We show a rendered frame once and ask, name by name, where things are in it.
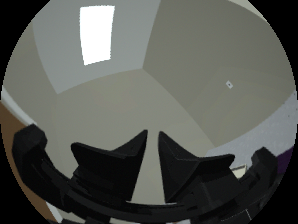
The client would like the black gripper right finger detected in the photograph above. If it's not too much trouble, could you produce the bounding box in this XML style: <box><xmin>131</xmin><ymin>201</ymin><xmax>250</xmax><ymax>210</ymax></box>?
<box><xmin>157</xmin><ymin>131</ymin><xmax>235</xmax><ymax>204</ymax></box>

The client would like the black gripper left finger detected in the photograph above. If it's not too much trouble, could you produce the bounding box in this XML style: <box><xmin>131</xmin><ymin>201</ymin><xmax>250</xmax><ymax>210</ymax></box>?
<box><xmin>71</xmin><ymin>131</ymin><xmax>148</xmax><ymax>201</ymax></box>

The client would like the beige shallow tray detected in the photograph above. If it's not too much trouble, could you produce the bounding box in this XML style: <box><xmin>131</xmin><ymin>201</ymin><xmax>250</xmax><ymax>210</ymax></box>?
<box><xmin>230</xmin><ymin>164</ymin><xmax>247</xmax><ymax>181</ymax></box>

